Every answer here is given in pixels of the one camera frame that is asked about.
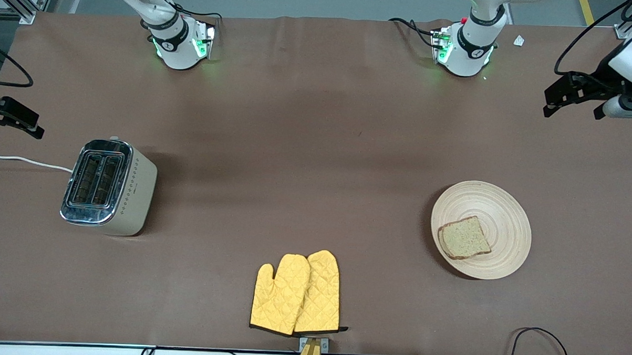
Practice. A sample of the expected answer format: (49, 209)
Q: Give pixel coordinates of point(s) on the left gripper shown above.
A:
(599, 82)

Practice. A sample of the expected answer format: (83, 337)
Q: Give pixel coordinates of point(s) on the round wooden plate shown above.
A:
(504, 215)

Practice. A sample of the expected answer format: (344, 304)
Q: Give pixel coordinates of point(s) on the brown bread slice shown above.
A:
(463, 238)

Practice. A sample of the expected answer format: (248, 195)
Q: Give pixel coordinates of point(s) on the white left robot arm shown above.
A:
(467, 56)

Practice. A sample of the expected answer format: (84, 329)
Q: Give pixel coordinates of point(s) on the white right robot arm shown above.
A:
(176, 52)

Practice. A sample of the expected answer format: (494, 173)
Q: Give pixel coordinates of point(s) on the cream and chrome toaster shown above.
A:
(136, 208)

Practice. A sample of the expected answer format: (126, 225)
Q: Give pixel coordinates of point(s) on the white paper scrap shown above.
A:
(519, 40)

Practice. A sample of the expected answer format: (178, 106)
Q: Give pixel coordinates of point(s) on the yellow quilted oven mitt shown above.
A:
(277, 297)
(322, 293)

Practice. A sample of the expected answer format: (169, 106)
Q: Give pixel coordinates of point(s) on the small metal bracket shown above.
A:
(325, 345)

